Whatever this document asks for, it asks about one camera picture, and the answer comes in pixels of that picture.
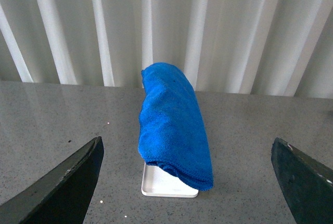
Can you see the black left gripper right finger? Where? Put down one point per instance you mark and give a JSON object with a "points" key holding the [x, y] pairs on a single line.
{"points": [[306, 183]]}

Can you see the white towel rack stand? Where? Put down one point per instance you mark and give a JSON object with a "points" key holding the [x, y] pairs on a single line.
{"points": [[158, 183]]}

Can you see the white pleated curtain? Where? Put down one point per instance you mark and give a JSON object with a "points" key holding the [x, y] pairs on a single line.
{"points": [[268, 47]]}

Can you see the blue microfiber cloth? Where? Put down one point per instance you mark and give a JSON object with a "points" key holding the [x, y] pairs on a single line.
{"points": [[172, 135]]}

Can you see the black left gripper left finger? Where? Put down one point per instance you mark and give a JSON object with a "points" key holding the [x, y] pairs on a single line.
{"points": [[64, 194]]}

